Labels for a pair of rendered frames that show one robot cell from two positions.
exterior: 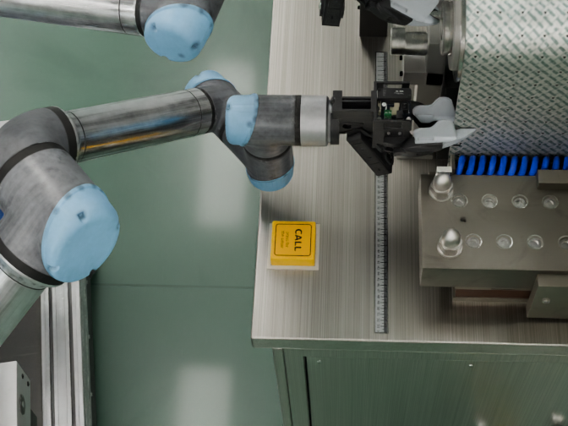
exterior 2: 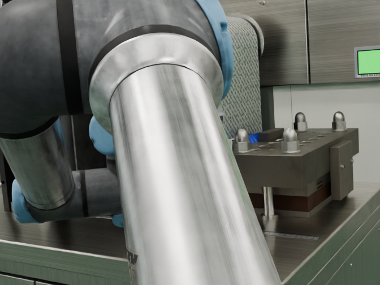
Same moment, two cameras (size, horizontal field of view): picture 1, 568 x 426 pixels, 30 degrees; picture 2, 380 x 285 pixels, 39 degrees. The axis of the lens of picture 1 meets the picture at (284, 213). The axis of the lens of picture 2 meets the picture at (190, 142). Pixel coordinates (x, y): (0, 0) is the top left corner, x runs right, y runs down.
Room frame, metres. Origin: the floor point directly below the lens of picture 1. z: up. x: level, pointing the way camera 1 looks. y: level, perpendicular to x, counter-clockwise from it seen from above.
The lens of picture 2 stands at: (0.47, 0.75, 1.19)
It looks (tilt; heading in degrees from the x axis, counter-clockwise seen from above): 7 degrees down; 294
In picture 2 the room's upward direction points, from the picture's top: 4 degrees counter-clockwise
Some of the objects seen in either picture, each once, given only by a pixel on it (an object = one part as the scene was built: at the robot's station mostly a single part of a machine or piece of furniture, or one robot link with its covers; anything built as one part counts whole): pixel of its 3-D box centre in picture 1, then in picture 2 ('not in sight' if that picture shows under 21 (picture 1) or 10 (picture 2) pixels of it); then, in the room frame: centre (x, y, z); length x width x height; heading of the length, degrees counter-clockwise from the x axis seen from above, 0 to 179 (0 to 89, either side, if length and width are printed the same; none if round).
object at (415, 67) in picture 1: (417, 93); not in sight; (0.97, -0.23, 1.05); 0.06 x 0.05 x 0.31; 83
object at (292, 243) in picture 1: (293, 243); not in sight; (0.80, -0.01, 0.91); 0.07 x 0.07 x 0.02; 83
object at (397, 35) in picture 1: (397, 41); not in sight; (0.98, -0.19, 1.18); 0.04 x 0.02 x 0.04; 173
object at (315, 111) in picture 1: (317, 118); not in sight; (0.90, -0.06, 1.11); 0.08 x 0.05 x 0.08; 173
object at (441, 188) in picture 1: (442, 183); (241, 140); (0.80, -0.24, 1.05); 0.04 x 0.04 x 0.04
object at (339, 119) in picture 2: not in sight; (339, 120); (0.67, -0.55, 1.05); 0.04 x 0.04 x 0.04
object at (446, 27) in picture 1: (449, 28); not in sight; (0.93, -0.25, 1.25); 0.07 x 0.02 x 0.07; 173
